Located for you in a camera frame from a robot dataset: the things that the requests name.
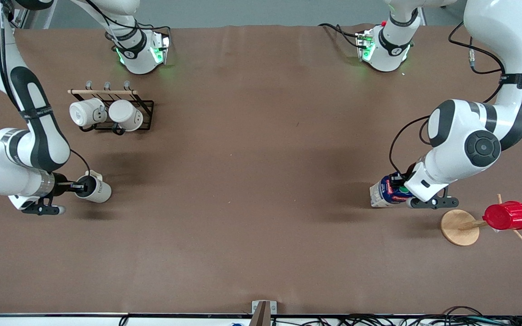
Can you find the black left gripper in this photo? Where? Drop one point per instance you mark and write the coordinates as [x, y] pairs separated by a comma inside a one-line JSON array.
[[407, 178]]

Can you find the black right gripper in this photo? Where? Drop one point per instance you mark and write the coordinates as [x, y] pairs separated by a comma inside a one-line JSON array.
[[61, 184]]

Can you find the blue and white milk carton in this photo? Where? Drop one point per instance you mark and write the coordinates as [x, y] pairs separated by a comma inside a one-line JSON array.
[[385, 194]]

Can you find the grey mug with HOME print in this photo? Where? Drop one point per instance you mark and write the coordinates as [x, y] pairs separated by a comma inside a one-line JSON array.
[[100, 192]]

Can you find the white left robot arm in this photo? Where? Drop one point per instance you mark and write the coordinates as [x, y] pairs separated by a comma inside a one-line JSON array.
[[458, 136]]

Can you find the red plastic cup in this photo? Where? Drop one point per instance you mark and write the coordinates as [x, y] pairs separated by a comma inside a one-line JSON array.
[[508, 216]]

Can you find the wooden mug tree stand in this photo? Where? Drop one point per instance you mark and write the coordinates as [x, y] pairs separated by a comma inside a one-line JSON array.
[[459, 228]]

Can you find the white mug with face print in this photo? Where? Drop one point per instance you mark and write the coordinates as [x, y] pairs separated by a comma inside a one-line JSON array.
[[125, 113], [84, 111]]

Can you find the brown table cover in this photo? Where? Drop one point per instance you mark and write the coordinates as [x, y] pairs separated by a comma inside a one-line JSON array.
[[261, 158]]

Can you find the aluminium frame profile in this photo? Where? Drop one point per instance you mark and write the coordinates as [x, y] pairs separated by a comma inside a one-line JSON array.
[[21, 20]]

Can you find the grey metal mount bracket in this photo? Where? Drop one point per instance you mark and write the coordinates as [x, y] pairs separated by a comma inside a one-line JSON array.
[[263, 312]]

